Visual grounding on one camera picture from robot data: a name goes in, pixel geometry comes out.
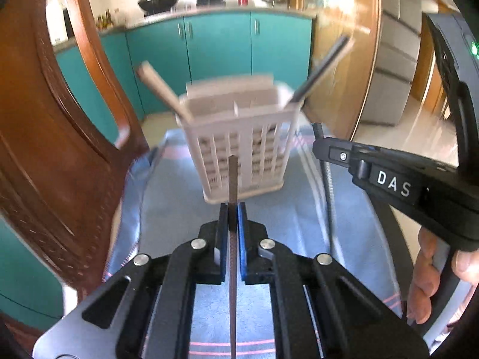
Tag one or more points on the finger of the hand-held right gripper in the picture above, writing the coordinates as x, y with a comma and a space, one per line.
336, 153

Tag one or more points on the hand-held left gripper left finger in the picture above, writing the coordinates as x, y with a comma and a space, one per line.
223, 232

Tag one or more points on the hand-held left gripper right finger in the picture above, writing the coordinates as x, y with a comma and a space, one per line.
242, 239

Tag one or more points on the dark brown chopstick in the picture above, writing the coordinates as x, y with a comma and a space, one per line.
329, 202

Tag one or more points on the dark red chopstick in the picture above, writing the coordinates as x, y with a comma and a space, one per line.
233, 179

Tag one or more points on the black chopstick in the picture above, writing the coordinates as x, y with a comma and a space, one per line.
336, 58
322, 67

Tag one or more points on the white plastic utensil basket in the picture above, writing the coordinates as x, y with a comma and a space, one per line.
217, 123

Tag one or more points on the beige chopstick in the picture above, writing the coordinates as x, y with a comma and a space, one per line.
170, 99
157, 82

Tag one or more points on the person's right hand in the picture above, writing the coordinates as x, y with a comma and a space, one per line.
423, 276

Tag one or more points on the blue striped cloth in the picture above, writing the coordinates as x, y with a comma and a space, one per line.
176, 202

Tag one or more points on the wooden door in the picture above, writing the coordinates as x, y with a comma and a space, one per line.
355, 82

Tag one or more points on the grey refrigerator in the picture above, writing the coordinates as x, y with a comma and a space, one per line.
396, 63

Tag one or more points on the brown wooden chair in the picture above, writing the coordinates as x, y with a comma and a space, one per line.
45, 138

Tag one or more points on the black wok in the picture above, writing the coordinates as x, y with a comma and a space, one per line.
157, 2

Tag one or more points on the row of condiment bottles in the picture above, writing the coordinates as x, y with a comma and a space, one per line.
104, 18

